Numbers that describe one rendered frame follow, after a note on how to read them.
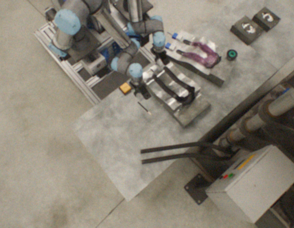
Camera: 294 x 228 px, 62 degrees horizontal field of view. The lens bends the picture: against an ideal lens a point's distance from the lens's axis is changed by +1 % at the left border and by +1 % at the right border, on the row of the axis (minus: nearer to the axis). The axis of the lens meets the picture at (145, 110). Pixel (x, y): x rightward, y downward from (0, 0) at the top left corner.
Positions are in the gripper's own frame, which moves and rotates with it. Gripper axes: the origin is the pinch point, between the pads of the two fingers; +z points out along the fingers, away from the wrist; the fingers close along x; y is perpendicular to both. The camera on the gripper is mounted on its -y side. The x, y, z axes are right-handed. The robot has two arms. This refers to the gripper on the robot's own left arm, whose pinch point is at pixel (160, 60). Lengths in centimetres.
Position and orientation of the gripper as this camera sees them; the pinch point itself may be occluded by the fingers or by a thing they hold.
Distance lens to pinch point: 183.8
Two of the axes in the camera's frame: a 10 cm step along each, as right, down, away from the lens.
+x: -7.6, 6.5, -0.5
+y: -6.5, -7.5, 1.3
